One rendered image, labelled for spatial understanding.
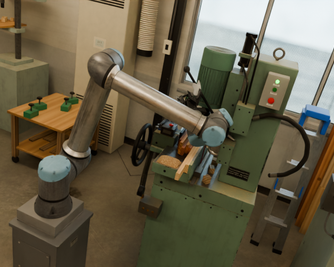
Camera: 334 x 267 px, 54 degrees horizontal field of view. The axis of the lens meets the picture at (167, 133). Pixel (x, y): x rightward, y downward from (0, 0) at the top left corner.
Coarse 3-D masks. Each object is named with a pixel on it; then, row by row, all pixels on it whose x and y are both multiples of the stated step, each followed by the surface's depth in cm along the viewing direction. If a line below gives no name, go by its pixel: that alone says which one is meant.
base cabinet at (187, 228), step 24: (168, 192) 192; (168, 216) 198; (192, 216) 192; (216, 216) 187; (240, 216) 181; (144, 240) 211; (168, 240) 204; (192, 240) 198; (216, 240) 192; (240, 240) 187; (144, 264) 219; (168, 264) 212; (192, 264) 205; (216, 264) 199
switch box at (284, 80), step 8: (272, 72) 159; (272, 80) 155; (280, 80) 154; (288, 80) 153; (264, 88) 158; (272, 88) 156; (280, 88) 155; (264, 96) 159; (272, 96) 158; (280, 96) 156; (264, 104) 160; (280, 104) 158
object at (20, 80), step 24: (0, 0) 327; (0, 24) 326; (24, 24) 346; (0, 72) 331; (24, 72) 334; (48, 72) 368; (0, 96) 342; (24, 96) 345; (0, 120) 354; (24, 120) 356
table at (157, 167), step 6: (156, 150) 199; (162, 150) 191; (168, 150) 192; (174, 150) 193; (174, 156) 187; (180, 156) 188; (186, 156) 190; (156, 162) 178; (198, 162) 195; (156, 168) 178; (162, 168) 177; (168, 168) 176; (174, 168) 175; (162, 174) 179; (168, 174) 177; (174, 174) 176; (186, 174) 174; (180, 180) 176; (186, 180) 175
